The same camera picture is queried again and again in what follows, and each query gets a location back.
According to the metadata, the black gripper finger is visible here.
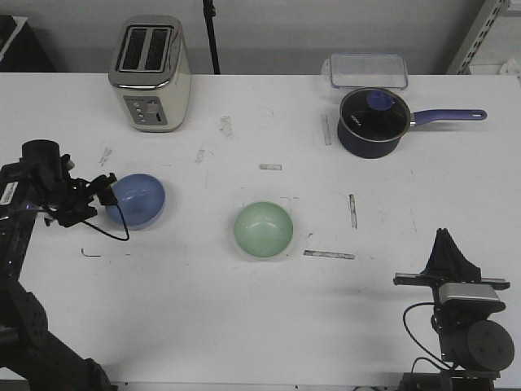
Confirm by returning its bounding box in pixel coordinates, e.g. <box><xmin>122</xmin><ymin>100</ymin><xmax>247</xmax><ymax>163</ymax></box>
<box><xmin>99</xmin><ymin>189</ymin><xmax>118</xmax><ymax>206</ymax></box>
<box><xmin>424</xmin><ymin>228</ymin><xmax>444</xmax><ymax>276</ymax></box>
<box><xmin>90</xmin><ymin>173</ymin><xmax>116</xmax><ymax>191</ymax></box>
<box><xmin>443</xmin><ymin>229</ymin><xmax>481</xmax><ymax>282</ymax></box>

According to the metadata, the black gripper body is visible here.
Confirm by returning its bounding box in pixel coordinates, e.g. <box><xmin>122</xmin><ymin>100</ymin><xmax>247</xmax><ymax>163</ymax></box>
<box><xmin>392</xmin><ymin>273</ymin><xmax>510</xmax><ymax>290</ymax></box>
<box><xmin>42</xmin><ymin>162</ymin><xmax>106</xmax><ymax>227</ymax></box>

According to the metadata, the blue bowl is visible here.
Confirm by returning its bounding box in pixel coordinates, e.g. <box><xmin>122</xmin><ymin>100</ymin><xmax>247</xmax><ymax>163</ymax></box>
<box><xmin>105</xmin><ymin>174</ymin><xmax>166</xmax><ymax>230</ymax></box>

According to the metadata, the green bowl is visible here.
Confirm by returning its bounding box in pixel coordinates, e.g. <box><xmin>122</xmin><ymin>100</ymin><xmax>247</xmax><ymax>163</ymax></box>
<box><xmin>233</xmin><ymin>201</ymin><xmax>294</xmax><ymax>259</ymax></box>

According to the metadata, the cream toaster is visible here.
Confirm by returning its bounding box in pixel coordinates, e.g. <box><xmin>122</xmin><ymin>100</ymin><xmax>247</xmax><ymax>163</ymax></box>
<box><xmin>108</xmin><ymin>15</ymin><xmax>191</xmax><ymax>133</ymax></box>

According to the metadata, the blue saucepan with lid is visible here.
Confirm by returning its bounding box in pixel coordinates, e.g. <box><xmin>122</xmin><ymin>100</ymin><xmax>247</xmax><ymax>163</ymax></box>
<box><xmin>337</xmin><ymin>87</ymin><xmax>488</xmax><ymax>159</ymax></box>

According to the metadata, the grey metal shelf rack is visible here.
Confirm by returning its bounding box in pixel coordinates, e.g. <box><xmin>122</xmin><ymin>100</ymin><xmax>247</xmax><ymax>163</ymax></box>
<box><xmin>446</xmin><ymin>1</ymin><xmax>520</xmax><ymax>77</ymax></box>

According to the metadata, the clear plastic food container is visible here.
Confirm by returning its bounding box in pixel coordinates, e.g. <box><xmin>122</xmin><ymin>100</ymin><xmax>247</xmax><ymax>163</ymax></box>
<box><xmin>321</xmin><ymin>53</ymin><xmax>409</xmax><ymax>90</ymax></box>

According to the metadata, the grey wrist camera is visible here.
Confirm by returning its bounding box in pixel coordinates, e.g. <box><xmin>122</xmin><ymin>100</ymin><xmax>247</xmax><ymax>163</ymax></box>
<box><xmin>438</xmin><ymin>283</ymin><xmax>500</xmax><ymax>304</ymax></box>

